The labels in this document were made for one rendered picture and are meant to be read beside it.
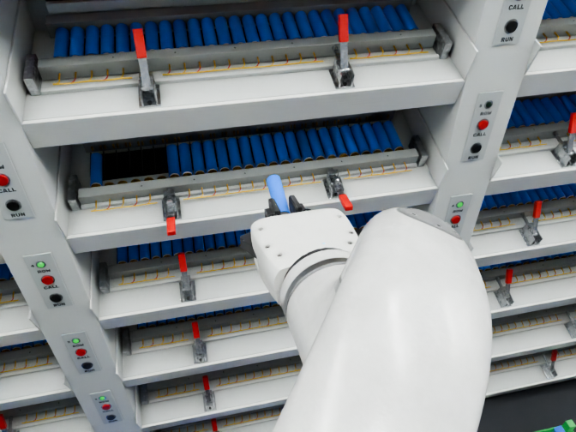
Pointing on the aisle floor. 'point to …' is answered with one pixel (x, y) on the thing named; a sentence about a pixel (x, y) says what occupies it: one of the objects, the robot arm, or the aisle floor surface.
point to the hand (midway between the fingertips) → (285, 214)
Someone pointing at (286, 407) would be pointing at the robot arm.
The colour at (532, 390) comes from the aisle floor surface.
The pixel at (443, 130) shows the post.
